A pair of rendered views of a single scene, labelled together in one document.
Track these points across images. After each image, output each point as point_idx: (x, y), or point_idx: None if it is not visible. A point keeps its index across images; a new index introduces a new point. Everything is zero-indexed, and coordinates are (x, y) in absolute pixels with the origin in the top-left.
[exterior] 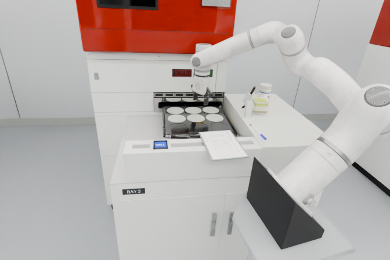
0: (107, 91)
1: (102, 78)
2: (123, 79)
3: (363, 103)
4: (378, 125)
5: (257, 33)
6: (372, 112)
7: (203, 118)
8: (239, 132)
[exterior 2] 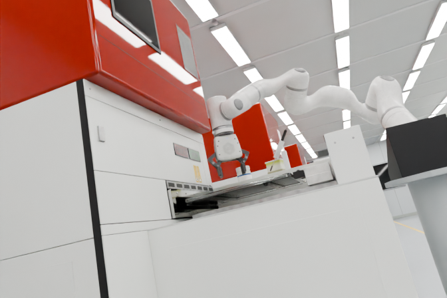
0: (116, 171)
1: (108, 141)
2: (134, 149)
3: (386, 81)
4: (400, 89)
5: (261, 85)
6: (394, 83)
7: None
8: (295, 187)
